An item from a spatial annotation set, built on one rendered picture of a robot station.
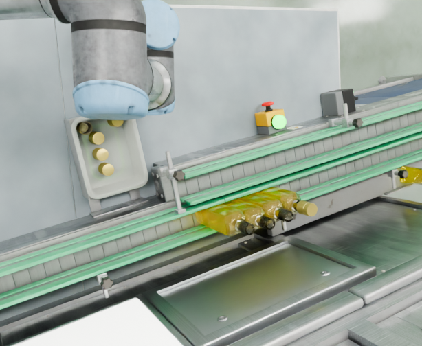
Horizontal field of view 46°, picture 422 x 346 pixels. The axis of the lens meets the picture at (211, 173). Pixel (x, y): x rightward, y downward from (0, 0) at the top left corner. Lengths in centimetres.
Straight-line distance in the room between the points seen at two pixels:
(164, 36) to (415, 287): 79
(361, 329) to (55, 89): 96
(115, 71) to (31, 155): 69
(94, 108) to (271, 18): 103
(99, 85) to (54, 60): 67
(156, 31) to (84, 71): 43
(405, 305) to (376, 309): 7
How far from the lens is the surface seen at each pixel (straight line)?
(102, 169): 139
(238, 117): 161
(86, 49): 78
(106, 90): 76
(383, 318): 112
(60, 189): 144
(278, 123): 157
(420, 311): 115
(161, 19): 119
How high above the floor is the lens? 215
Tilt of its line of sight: 63 degrees down
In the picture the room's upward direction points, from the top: 103 degrees clockwise
